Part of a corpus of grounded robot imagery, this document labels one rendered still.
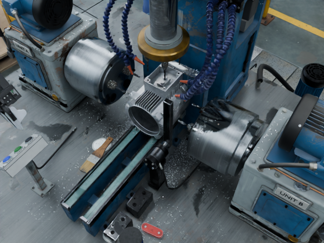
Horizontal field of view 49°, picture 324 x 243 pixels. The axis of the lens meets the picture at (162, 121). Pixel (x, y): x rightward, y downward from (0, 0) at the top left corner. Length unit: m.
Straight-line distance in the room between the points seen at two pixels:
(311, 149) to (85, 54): 0.91
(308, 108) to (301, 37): 2.54
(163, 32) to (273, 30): 2.48
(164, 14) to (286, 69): 1.56
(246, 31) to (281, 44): 1.94
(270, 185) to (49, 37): 1.03
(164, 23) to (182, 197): 0.69
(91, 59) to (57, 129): 0.42
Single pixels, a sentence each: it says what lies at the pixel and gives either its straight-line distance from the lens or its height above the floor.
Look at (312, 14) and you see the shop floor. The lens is 3.90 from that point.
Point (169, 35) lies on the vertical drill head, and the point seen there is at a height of 1.37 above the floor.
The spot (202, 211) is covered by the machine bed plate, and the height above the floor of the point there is 0.80.
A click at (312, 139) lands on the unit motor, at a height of 1.31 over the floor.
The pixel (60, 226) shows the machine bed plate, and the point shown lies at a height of 0.80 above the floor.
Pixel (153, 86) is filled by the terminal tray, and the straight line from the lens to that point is 1.34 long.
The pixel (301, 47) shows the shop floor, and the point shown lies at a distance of 3.47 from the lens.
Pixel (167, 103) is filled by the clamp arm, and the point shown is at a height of 1.25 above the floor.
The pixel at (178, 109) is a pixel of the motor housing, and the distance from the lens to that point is 1.40.
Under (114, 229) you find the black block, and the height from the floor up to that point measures 0.86.
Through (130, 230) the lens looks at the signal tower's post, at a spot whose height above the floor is 1.22.
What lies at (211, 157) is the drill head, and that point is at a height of 1.06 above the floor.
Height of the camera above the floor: 2.12
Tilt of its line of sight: 53 degrees down
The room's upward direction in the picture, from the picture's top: 1 degrees counter-clockwise
